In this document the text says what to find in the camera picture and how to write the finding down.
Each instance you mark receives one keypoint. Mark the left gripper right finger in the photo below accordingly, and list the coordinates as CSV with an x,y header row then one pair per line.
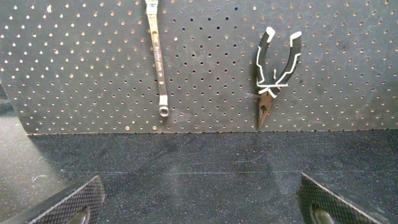
x,y
326,202

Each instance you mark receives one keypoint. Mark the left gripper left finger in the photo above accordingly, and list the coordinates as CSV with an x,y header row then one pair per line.
x,y
74,202

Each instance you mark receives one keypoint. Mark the black and white pliers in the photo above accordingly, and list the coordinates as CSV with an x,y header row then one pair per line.
x,y
292,62

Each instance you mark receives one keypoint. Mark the black pegboard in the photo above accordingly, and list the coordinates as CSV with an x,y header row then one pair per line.
x,y
217,46

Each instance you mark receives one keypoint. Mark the wrench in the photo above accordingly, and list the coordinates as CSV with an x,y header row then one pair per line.
x,y
158,62

